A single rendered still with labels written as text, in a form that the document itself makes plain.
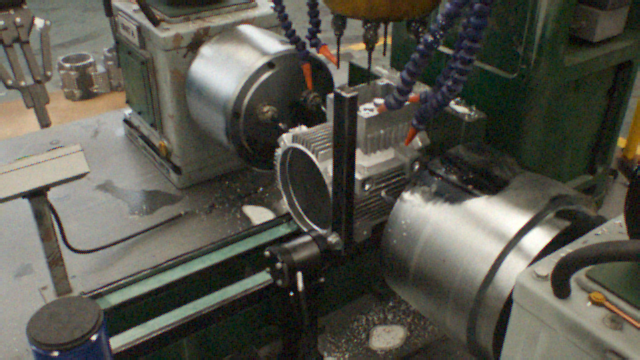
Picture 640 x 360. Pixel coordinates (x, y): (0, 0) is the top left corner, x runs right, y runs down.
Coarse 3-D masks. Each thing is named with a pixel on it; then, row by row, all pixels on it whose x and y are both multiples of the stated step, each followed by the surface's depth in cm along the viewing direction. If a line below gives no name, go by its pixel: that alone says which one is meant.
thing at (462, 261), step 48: (480, 144) 88; (384, 192) 95; (432, 192) 82; (480, 192) 79; (528, 192) 77; (576, 192) 79; (384, 240) 86; (432, 240) 80; (480, 240) 75; (528, 240) 74; (432, 288) 80; (480, 288) 74; (480, 336) 78
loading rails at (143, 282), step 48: (240, 240) 110; (96, 288) 98; (144, 288) 100; (192, 288) 104; (240, 288) 100; (336, 288) 110; (384, 288) 114; (144, 336) 90; (192, 336) 94; (240, 336) 101
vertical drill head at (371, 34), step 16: (336, 0) 90; (352, 0) 88; (368, 0) 88; (384, 0) 87; (400, 0) 87; (416, 0) 88; (432, 0) 90; (336, 16) 97; (352, 16) 90; (368, 16) 89; (384, 16) 88; (400, 16) 89; (416, 16) 90; (336, 32) 99; (368, 32) 92; (384, 32) 105; (416, 32) 98; (368, 48) 93; (384, 48) 106; (416, 48) 100; (336, 64) 102; (368, 64) 95; (368, 80) 97
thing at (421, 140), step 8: (288, 136) 105; (416, 136) 105; (424, 136) 106; (280, 144) 106; (288, 144) 105; (416, 144) 106; (424, 144) 105; (328, 168) 96; (328, 176) 97; (280, 200) 113; (288, 208) 112
